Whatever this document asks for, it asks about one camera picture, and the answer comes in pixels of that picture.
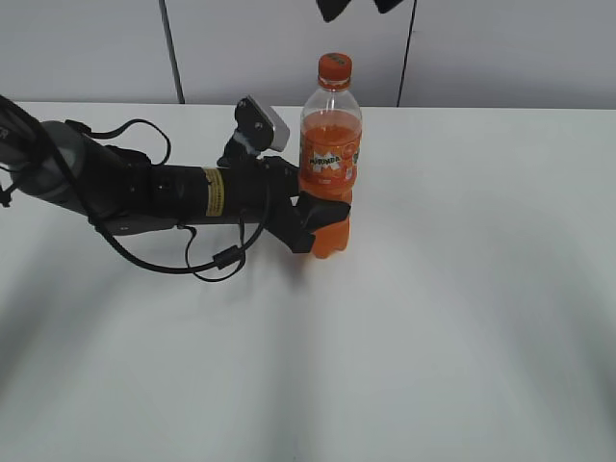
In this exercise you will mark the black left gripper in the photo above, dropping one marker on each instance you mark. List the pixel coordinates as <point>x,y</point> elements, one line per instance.
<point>264,188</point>

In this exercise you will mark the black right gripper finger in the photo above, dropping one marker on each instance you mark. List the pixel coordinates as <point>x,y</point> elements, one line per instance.
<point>385,6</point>
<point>331,9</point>

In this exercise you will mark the orange bottle cap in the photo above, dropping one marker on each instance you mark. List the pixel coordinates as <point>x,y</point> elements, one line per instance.
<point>335,67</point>

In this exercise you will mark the orange Mirinda soda bottle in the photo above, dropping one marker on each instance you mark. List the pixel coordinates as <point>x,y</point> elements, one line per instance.
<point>329,144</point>

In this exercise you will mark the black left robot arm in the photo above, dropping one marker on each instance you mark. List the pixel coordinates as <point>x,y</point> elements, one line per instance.
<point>67,164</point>

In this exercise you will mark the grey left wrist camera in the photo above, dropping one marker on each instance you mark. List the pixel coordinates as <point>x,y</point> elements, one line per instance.
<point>259,128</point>

